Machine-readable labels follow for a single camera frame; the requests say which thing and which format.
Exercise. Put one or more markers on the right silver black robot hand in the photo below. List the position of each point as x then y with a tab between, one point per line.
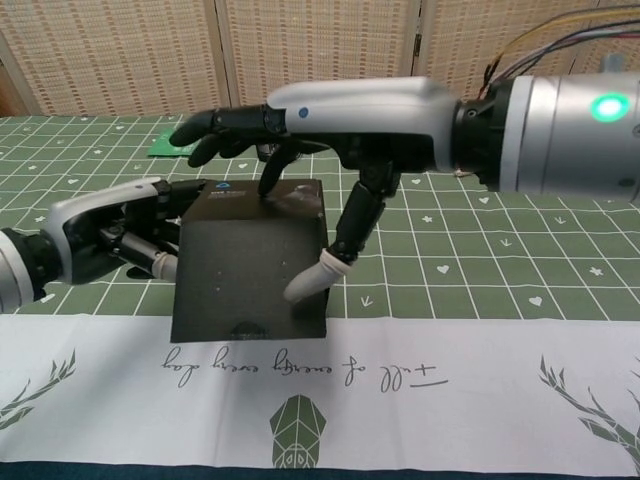
360	112

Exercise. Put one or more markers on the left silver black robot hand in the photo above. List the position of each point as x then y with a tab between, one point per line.
90	235

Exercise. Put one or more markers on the black foldable paper box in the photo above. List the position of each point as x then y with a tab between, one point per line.
250	270

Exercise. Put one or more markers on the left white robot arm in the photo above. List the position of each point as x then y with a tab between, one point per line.
17	270

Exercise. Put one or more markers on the green circuit board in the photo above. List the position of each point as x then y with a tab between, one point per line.
167	147

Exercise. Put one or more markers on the woven folding screen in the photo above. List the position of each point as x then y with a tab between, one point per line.
150	50

